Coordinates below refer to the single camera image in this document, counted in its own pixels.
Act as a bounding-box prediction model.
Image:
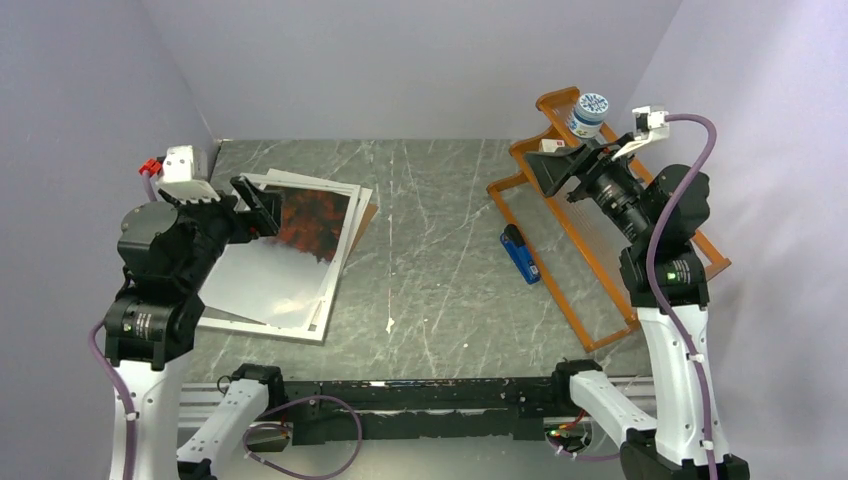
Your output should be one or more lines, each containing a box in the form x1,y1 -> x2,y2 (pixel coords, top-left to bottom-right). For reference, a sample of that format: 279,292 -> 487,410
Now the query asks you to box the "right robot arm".
525,144 -> 750,479

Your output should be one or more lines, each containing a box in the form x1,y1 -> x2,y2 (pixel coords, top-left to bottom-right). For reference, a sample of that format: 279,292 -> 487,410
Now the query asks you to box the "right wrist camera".
612,105 -> 670,160

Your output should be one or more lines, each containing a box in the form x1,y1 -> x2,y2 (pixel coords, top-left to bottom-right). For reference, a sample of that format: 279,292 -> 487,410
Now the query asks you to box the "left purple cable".
87,320 -> 364,480

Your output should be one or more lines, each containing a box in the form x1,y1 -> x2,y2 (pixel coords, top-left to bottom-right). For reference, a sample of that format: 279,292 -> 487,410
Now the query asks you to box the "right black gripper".
523,132 -> 654,244

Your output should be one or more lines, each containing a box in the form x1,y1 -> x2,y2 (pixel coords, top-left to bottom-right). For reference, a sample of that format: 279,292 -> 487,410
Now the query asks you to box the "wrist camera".
612,105 -> 670,160
138,145 -> 220,204

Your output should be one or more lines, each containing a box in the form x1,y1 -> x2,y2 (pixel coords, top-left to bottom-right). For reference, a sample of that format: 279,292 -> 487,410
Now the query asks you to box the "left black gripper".
160,173 -> 284,286

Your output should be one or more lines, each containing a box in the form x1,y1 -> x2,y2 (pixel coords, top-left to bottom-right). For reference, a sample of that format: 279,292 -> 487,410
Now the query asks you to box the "orange wooden shelf rack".
487,87 -> 731,352

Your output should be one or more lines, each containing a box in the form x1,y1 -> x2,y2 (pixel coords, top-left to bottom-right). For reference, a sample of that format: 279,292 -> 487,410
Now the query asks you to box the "blue white round jar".
566,93 -> 610,139

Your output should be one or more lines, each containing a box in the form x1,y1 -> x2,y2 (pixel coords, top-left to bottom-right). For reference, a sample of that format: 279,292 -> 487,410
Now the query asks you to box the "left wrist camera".
138,145 -> 220,204

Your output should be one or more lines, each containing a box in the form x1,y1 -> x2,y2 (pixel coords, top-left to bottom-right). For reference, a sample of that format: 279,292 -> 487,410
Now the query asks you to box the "red and white photo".
200,184 -> 350,329

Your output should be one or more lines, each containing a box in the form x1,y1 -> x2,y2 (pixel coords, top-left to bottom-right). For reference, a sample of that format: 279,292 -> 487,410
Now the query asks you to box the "purple cable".
543,113 -> 722,480
87,320 -> 364,480

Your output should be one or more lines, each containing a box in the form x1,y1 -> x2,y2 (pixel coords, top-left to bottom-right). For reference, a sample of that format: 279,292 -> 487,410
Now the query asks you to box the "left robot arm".
88,176 -> 284,479

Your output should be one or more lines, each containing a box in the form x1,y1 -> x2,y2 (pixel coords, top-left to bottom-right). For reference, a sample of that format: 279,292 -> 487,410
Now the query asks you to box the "white picture frame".
199,170 -> 372,343

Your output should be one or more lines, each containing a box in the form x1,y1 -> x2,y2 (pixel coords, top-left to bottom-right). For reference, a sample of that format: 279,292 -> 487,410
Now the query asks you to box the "brown backing board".
347,203 -> 378,255

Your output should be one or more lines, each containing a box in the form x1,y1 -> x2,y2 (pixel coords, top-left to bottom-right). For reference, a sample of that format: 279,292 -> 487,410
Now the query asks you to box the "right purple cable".
543,113 -> 722,480

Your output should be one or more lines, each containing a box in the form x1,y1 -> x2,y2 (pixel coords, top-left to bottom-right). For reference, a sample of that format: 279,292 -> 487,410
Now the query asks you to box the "small cream box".
539,138 -> 567,153

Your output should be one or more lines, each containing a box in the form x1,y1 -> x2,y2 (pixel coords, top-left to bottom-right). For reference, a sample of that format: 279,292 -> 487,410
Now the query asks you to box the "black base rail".
218,362 -> 657,446

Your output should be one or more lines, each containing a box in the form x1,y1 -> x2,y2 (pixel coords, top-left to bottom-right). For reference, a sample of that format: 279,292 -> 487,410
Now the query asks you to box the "blue stapler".
500,224 -> 541,285

